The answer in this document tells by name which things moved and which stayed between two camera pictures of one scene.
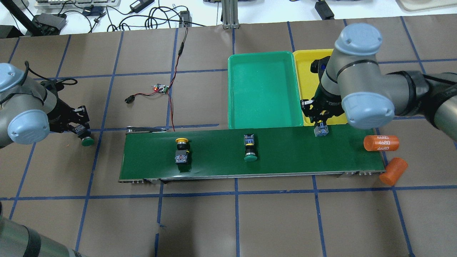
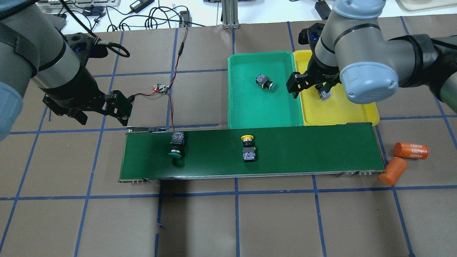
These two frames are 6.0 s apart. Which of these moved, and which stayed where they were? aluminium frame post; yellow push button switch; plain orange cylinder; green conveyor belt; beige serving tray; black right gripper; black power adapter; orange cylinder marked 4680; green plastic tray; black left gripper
Moved: yellow push button switch; black right gripper; orange cylinder marked 4680; black left gripper
Stayed: beige serving tray; green conveyor belt; aluminium frame post; green plastic tray; black power adapter; plain orange cylinder
